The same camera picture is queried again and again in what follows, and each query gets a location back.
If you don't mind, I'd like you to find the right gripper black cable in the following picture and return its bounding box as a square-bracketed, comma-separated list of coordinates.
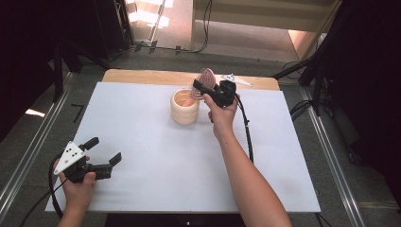
[235, 94, 255, 165]

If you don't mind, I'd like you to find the black metal stand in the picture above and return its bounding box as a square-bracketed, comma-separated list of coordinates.
[52, 42, 64, 102]

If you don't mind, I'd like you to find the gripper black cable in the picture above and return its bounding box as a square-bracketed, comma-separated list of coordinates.
[18, 153, 65, 227]
[235, 94, 255, 165]

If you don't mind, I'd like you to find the light wooden table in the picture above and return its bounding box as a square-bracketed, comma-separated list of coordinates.
[102, 69, 281, 92]

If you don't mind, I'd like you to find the hanging black cable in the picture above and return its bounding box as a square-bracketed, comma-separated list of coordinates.
[191, 0, 214, 55]

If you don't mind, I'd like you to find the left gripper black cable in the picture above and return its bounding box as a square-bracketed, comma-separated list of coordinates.
[18, 153, 65, 227]

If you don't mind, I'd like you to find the silver metal pole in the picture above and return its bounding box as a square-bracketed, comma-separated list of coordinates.
[148, 0, 167, 45]

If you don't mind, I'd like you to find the white table sheet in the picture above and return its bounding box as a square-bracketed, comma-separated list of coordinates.
[44, 81, 322, 214]

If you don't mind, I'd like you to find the aluminium floor rail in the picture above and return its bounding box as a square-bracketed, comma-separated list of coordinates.
[299, 86, 367, 227]
[0, 72, 78, 218]

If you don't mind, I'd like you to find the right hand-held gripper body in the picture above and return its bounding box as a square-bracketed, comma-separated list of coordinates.
[206, 73, 253, 109]

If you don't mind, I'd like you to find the black tripod stand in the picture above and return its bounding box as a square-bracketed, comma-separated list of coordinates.
[271, 46, 327, 117]

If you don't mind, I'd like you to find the black floor cable bundle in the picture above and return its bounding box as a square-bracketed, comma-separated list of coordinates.
[288, 98, 316, 122]

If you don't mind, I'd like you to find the cream ribbed wooden cup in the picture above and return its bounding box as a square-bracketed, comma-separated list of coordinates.
[169, 88, 201, 126]

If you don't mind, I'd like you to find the pink hairbrush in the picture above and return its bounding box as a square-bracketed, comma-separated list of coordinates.
[183, 67, 218, 108]

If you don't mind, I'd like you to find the person's left hand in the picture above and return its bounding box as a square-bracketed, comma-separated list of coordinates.
[61, 172, 97, 212]

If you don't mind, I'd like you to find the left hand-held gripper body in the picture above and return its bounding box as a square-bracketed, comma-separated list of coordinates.
[53, 141, 113, 183]

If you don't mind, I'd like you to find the person's right hand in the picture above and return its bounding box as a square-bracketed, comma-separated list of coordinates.
[202, 94, 239, 140]

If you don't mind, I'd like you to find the black panel with white dot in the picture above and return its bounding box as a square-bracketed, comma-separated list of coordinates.
[104, 213, 248, 227]

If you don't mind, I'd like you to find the dark curtain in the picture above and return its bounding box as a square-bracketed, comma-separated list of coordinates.
[310, 0, 401, 206]
[0, 0, 134, 143]

